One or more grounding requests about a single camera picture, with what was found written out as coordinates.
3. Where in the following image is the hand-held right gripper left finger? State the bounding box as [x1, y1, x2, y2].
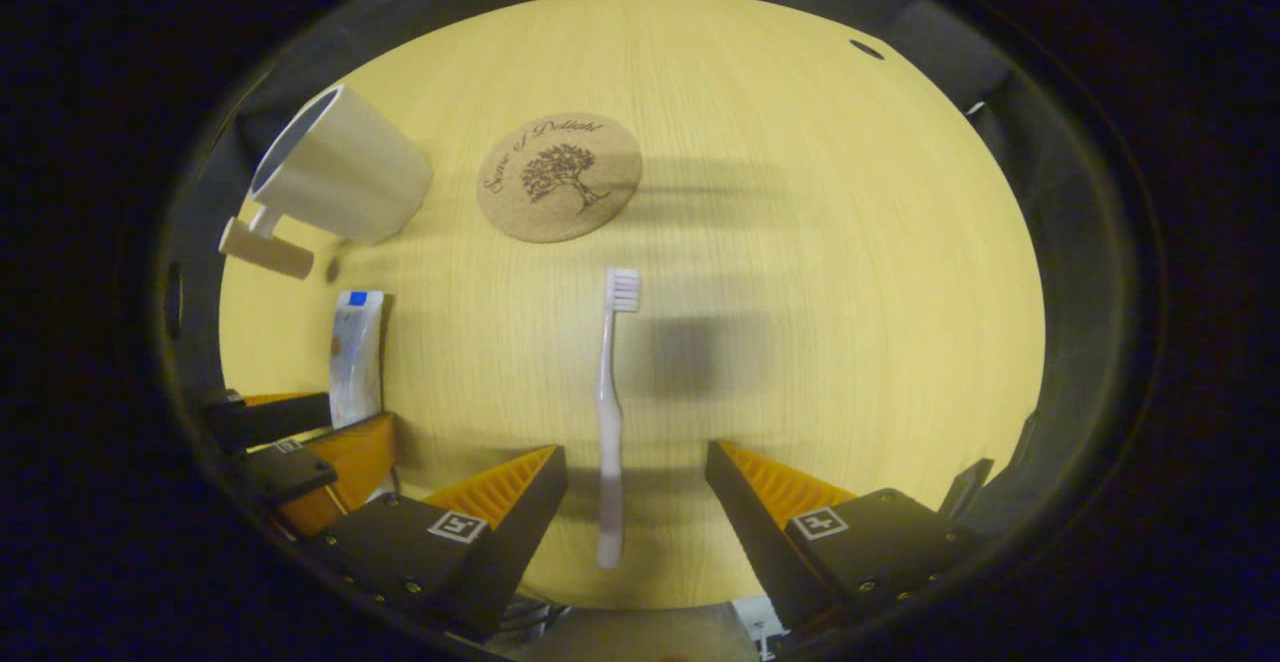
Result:
[305, 445, 568, 640]

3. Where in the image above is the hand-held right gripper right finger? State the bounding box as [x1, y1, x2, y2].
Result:
[705, 441, 979, 635]

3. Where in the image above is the white toothpaste tube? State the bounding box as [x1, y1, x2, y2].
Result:
[329, 290, 386, 430]

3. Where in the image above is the white toothbrush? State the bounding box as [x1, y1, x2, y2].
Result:
[596, 267, 641, 570]

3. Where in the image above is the white cup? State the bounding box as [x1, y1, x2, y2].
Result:
[218, 84, 433, 280]

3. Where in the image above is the round cork coaster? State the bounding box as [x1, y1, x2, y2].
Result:
[476, 112, 643, 243]

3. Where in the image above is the white plastic object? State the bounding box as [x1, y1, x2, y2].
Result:
[735, 597, 788, 659]

